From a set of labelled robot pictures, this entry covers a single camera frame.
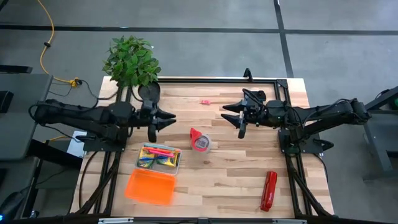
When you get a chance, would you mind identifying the black device with blue light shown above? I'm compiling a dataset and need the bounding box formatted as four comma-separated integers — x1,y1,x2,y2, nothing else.
0,186,27,222

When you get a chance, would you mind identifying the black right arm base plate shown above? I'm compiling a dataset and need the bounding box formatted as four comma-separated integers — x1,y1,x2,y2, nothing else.
278,129,335,156

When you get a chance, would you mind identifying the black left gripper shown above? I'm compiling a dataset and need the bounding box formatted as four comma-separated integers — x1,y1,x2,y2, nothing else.
133,104,177,132

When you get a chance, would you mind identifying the potted green tree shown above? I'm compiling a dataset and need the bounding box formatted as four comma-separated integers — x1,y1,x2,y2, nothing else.
101,34,162,104

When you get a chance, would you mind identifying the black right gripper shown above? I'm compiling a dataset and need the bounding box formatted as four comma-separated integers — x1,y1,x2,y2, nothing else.
220,99,280,129

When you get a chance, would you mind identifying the orange plastic box lid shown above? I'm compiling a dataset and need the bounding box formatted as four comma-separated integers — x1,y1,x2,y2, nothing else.
124,168,177,207

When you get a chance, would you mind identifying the yellow cable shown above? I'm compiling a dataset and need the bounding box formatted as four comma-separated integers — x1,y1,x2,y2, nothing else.
36,0,80,87
43,135,68,144

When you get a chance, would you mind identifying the black metal side stand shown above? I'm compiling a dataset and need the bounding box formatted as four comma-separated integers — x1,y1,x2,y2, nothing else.
362,86,398,181

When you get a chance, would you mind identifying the clear tape roll red core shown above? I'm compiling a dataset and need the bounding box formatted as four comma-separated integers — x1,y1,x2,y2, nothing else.
189,126,213,154

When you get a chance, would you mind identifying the pink marker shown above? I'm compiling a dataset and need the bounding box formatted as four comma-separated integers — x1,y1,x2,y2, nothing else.
148,149,177,158

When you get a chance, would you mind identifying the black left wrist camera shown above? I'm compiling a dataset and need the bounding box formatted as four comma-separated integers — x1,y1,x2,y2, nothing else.
147,123,158,143

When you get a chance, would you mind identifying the yellow crayon box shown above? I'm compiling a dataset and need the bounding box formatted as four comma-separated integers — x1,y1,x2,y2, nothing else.
138,146,181,169

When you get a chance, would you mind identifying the white paper sheet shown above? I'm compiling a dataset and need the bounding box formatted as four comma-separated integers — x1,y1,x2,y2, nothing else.
67,129,88,159

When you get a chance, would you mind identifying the orange-red marker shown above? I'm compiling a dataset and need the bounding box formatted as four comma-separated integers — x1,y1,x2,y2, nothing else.
142,146,170,154

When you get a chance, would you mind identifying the grey side table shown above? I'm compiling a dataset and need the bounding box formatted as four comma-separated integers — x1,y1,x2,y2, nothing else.
0,73,53,161

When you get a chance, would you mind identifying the silver bracket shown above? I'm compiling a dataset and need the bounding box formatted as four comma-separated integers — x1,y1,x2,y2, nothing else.
272,218,308,224
98,217,134,224

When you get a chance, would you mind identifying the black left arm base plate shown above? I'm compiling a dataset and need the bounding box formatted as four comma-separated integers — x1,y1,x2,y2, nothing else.
75,133,126,153

